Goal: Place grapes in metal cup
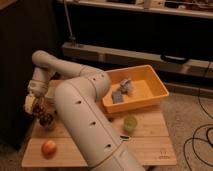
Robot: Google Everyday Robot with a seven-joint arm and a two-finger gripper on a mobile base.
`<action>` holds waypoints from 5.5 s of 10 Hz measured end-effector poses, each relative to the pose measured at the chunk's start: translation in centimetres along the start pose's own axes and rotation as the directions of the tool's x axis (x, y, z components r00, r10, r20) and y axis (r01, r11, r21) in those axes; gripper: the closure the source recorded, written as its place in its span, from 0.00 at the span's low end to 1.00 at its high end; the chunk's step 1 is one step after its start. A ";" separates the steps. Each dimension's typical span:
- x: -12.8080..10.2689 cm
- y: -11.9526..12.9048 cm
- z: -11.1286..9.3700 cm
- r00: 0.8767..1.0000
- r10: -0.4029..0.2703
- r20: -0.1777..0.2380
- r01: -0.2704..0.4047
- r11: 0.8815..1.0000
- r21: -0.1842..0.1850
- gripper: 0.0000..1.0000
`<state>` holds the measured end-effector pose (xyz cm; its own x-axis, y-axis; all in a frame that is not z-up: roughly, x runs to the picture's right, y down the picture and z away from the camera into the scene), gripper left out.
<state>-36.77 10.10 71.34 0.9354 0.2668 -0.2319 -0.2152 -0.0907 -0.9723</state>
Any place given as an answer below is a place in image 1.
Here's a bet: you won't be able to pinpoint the metal cup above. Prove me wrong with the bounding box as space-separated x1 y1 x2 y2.
39 115 55 130

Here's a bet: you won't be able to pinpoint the blue grey cloth toy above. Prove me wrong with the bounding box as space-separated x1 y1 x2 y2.
119 78 133 95

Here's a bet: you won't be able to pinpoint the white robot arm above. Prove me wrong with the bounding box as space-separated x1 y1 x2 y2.
24 50 145 171

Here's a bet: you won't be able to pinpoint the yellow plastic bin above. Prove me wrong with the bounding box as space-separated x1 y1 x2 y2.
102 65 169 113

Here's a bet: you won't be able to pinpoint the long grey metal rail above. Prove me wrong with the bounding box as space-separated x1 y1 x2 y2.
62 42 213 79

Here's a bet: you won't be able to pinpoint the metal stand pole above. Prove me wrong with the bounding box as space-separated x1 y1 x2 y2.
63 0 81 47

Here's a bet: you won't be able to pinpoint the black cable on floor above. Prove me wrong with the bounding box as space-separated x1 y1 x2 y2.
183 61 213 171

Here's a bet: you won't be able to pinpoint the dark purple grapes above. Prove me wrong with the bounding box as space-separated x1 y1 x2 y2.
33 105 51 119

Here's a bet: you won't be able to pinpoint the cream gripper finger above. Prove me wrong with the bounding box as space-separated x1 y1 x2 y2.
24 94 37 114

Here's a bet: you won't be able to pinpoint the blue grey sponge block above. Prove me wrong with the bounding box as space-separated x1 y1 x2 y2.
112 91 123 103

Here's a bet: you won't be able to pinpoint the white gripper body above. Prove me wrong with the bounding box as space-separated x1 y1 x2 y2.
28 80 48 97

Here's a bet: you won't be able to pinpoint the red orange apple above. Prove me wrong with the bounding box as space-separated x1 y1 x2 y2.
41 140 57 156

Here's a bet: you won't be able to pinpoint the wooden shelf board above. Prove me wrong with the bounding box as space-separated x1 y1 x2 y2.
56 0 213 20

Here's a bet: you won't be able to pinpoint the green plastic cup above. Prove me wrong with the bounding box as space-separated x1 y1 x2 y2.
123 115 138 133

